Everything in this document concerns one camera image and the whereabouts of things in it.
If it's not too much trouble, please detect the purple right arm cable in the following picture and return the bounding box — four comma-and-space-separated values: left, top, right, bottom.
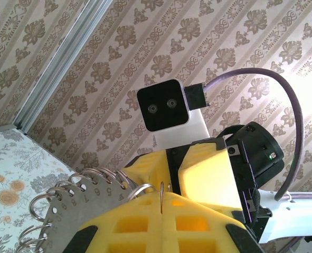
186, 67, 312, 202

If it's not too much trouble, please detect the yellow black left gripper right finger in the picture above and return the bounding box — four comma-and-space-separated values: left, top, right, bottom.
163, 191, 264, 253

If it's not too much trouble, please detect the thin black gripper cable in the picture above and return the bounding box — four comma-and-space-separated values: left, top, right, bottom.
245, 184, 263, 227

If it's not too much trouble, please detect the aluminium corner post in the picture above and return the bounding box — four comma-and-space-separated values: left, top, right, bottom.
13, 0, 111, 134

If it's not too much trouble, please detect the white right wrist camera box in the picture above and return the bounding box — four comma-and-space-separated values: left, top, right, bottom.
136, 78, 211, 153

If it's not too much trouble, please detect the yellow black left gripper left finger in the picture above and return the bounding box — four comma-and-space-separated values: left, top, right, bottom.
64, 192, 164, 253

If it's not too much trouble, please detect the floral patterned table cover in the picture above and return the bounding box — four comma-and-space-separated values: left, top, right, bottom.
0, 128, 79, 253

